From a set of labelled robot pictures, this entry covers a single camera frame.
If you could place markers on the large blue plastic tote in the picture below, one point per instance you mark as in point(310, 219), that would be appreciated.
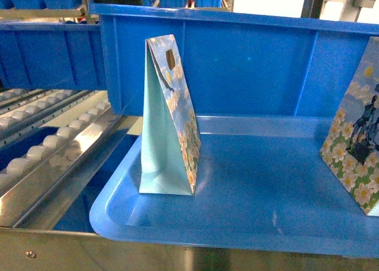
point(265, 90)

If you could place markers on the blue tote behind left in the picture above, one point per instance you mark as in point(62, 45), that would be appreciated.
point(51, 56)

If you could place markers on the flower gift bag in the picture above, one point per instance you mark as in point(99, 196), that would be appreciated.
point(351, 147)
point(170, 142)

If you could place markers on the steel roller conveyor rack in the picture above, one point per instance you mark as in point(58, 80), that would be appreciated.
point(57, 152)

